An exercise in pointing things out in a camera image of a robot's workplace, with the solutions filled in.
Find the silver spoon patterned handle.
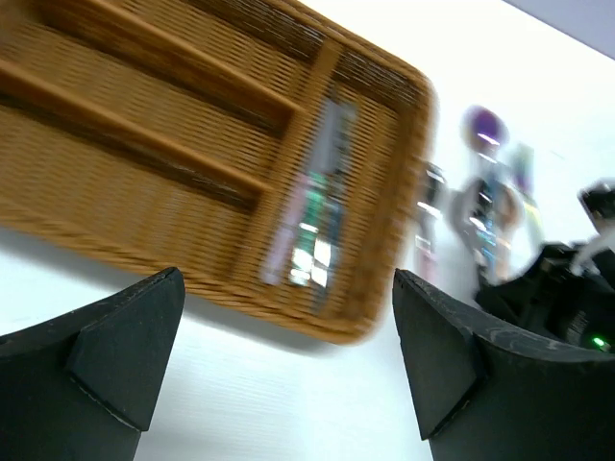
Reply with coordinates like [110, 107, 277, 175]
[454, 165, 500, 284]

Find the knife with green handle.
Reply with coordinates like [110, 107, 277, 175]
[289, 102, 356, 286]

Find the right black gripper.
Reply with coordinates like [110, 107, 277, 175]
[475, 244, 614, 353]

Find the knife with black handle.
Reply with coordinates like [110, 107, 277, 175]
[310, 193, 344, 315]

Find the silver spoon pink handle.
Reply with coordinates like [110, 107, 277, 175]
[415, 162, 447, 282]

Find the woven wicker cutlery basket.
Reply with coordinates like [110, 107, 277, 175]
[1, 1, 434, 344]

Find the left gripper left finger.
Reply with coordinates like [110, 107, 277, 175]
[1, 267, 185, 461]

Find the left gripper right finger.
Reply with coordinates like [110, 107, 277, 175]
[393, 270, 614, 461]

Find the knife with pink handle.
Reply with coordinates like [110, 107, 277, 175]
[260, 97, 342, 285]

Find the purple bowl spoon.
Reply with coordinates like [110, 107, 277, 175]
[460, 105, 510, 165]

